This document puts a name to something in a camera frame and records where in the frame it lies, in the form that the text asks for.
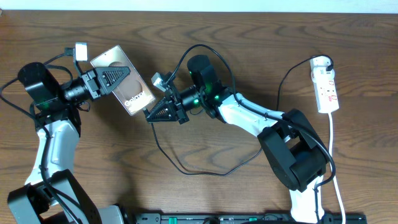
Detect black USB charging cable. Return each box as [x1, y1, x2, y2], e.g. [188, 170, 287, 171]
[142, 55, 335, 176]

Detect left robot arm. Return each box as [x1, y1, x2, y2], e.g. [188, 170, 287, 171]
[7, 62, 134, 223]

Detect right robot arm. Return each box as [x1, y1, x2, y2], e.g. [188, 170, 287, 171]
[144, 55, 335, 223]

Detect white power strip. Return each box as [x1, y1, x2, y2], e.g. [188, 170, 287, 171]
[310, 56, 340, 114]

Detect black left camera cable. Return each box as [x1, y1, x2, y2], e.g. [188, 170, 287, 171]
[0, 47, 82, 224]

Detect black camera cable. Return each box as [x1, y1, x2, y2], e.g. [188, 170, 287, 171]
[0, 47, 82, 224]
[167, 44, 336, 218]

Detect black right camera cable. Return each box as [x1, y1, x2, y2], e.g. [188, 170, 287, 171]
[167, 44, 336, 218]

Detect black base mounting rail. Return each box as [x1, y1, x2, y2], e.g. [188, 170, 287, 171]
[133, 212, 368, 224]

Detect white power strip cord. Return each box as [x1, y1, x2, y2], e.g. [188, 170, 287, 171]
[327, 112, 347, 224]

